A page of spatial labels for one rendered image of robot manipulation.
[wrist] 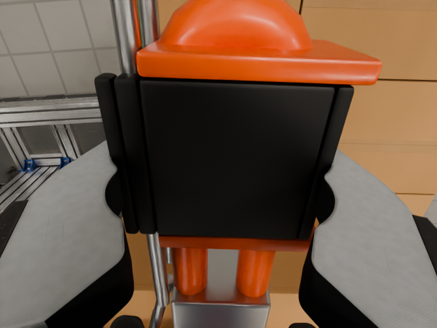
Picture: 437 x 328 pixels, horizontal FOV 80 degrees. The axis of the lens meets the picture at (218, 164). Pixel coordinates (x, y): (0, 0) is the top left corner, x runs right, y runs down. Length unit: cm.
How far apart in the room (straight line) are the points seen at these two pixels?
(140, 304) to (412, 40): 88
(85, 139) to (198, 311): 124
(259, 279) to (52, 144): 137
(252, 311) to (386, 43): 80
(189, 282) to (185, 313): 2
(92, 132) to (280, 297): 111
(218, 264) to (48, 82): 147
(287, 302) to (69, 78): 137
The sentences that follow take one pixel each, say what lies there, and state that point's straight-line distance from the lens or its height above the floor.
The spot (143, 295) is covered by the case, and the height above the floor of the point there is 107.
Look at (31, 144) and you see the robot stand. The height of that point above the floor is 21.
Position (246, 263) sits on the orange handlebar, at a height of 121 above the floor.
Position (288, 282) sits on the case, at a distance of 46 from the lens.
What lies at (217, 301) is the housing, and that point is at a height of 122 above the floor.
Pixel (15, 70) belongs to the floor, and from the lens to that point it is 167.
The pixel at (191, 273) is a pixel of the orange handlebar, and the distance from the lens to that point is 16.
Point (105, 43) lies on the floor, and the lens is 142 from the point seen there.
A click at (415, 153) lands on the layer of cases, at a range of 108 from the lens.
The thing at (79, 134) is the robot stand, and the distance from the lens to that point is 138.
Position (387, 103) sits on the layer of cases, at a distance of 95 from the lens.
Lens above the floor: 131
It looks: 59 degrees down
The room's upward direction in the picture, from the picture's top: 179 degrees counter-clockwise
